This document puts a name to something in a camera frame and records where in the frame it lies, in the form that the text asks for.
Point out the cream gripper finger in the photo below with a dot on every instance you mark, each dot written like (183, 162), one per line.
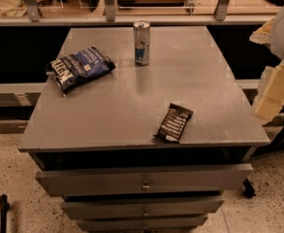
(270, 98)

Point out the silver blue redbull can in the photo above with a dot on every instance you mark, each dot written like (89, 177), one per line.
(142, 42)

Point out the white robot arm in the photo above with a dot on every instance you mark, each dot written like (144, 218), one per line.
(271, 34)

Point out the black rxbar chocolate bar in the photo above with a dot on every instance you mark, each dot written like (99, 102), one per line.
(173, 124)

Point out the black stand leg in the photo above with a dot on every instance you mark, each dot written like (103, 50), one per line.
(275, 145)

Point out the grey metal railing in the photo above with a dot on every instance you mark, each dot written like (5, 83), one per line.
(99, 12)

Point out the black caster wheel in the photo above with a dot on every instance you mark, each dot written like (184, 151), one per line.
(249, 190)

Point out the top grey drawer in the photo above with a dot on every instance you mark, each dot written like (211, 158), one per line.
(118, 181)

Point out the grey drawer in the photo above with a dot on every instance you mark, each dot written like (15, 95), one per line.
(147, 207)
(141, 224)
(118, 181)

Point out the blue chip bag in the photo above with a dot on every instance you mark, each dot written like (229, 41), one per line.
(80, 67)

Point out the bottom grey drawer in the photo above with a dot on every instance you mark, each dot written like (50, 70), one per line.
(141, 224)

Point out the middle grey drawer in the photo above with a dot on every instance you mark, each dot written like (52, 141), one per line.
(147, 207)

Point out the black pole on floor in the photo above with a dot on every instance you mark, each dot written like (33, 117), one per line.
(4, 207)

